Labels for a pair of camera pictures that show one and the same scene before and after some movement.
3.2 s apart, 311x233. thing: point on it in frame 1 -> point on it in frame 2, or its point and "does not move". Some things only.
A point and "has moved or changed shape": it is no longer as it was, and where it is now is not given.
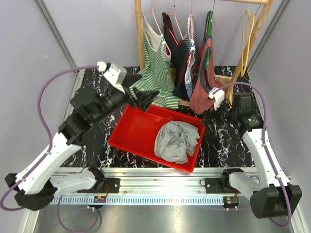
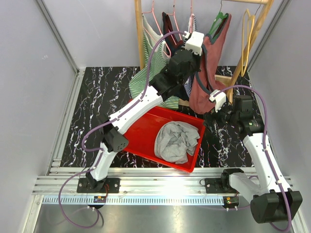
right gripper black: [208, 116] does not move
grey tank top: [174, 141] does not move
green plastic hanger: [208, 34] -> [225, 18]
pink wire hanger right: [191, 26] does not move
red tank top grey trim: [201, 101] has moved or changed shape
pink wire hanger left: [152, 11] does not move
